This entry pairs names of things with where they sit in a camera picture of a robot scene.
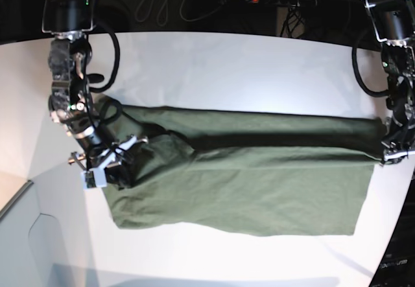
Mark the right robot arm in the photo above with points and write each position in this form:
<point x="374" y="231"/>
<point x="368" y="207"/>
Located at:
<point x="71" y="102"/>

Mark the grey cardboard box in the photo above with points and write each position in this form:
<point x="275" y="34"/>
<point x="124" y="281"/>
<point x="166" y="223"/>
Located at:
<point x="44" y="244"/>

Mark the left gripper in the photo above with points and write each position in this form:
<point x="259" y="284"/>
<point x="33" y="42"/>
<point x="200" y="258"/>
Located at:
<point x="398" y="142"/>

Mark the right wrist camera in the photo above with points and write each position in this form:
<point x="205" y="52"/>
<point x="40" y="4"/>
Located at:
<point x="94" y="178"/>

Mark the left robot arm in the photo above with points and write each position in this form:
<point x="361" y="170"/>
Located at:
<point x="393" y="26"/>

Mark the green t-shirt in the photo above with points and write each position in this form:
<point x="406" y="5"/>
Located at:
<point x="261" y="174"/>

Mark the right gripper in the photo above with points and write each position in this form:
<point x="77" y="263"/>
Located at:
<point x="116" y="163"/>

